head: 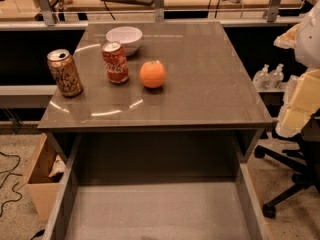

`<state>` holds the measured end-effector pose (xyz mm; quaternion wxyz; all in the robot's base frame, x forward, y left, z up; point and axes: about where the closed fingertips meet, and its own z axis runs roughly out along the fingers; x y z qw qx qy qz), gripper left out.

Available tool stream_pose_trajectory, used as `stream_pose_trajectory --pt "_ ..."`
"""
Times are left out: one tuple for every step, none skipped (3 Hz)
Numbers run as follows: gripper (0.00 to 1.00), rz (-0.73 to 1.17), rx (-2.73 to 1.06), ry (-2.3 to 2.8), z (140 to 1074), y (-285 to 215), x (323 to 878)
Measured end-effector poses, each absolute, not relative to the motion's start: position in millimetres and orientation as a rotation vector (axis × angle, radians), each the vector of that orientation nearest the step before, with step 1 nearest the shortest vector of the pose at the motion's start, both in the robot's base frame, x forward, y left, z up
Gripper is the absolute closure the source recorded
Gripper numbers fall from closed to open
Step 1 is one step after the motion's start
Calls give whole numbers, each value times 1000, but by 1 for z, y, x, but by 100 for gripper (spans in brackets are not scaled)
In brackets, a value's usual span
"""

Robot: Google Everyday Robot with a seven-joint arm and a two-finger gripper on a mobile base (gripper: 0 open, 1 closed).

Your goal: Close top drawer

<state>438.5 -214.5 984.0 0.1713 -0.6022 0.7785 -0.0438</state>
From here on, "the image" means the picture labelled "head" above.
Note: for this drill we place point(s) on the orange fruit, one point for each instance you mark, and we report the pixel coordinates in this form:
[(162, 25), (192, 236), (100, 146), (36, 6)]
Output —
[(152, 74)]

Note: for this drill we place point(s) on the grey top drawer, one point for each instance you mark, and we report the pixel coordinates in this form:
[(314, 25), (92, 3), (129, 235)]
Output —
[(157, 186)]

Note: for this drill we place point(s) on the clear sanitizer bottle right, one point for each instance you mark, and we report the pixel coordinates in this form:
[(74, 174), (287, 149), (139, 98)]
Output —
[(275, 77)]

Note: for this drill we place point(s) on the cardboard box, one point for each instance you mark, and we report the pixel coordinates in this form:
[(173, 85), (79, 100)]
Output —
[(37, 178)]

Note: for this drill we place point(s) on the red Coca-Cola can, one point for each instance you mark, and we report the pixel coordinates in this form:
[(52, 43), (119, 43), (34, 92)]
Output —
[(115, 61)]

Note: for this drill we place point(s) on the crumpled paper in box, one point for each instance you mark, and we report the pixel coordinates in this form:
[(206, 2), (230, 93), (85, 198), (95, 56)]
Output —
[(58, 167)]

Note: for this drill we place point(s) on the metal frame rail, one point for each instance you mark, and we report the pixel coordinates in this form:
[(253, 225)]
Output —
[(245, 12)]

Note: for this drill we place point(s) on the grey cabinet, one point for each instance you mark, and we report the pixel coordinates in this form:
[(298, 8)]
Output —
[(183, 77)]

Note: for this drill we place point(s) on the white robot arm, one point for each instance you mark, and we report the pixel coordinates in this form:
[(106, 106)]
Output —
[(307, 41)]

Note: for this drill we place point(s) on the white bowl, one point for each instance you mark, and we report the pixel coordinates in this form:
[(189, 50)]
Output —
[(129, 37)]

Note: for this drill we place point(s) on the black office chair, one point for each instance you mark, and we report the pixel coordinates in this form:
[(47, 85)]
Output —
[(305, 162)]

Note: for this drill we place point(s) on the gold LaCroix can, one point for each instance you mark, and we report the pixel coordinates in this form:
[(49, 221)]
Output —
[(64, 72)]

